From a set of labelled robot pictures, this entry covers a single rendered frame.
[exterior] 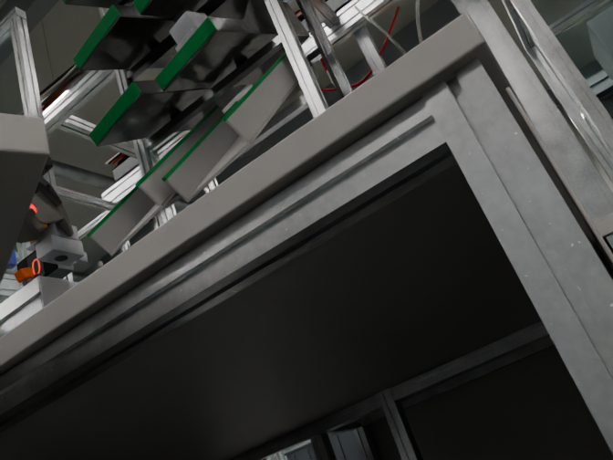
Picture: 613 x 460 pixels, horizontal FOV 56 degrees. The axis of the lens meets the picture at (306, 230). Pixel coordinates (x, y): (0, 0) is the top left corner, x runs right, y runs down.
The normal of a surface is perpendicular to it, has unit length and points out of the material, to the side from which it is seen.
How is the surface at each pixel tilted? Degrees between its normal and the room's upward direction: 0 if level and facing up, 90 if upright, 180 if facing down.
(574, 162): 90
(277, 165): 90
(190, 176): 90
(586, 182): 90
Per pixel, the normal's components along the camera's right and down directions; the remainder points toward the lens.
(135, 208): 0.69, -0.51
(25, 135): 0.53, -0.52
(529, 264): -0.52, -0.19
